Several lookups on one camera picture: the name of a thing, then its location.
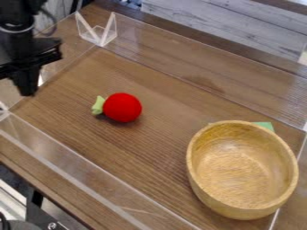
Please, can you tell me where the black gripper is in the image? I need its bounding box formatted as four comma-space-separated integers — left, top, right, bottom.
0, 28, 63, 96

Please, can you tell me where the red felt strawberry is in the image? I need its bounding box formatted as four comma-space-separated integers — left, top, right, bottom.
91, 93, 143, 123

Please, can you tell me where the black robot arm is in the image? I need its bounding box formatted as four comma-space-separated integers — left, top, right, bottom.
0, 0, 63, 96

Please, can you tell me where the wooden bowl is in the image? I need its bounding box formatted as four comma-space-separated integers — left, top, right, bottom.
186, 120, 300, 220

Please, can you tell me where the green felt piece behind bowl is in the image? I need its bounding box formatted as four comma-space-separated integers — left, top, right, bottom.
254, 122, 275, 132

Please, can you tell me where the clear acrylic corner bracket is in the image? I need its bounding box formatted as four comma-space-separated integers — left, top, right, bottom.
75, 13, 118, 48

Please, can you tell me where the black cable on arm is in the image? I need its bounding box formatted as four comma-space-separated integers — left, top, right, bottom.
38, 7, 59, 39

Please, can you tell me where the clear acrylic front wall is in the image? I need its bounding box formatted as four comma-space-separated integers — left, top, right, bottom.
0, 111, 202, 230

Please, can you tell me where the black cable lower left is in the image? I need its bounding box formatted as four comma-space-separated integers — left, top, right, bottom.
0, 210, 11, 230

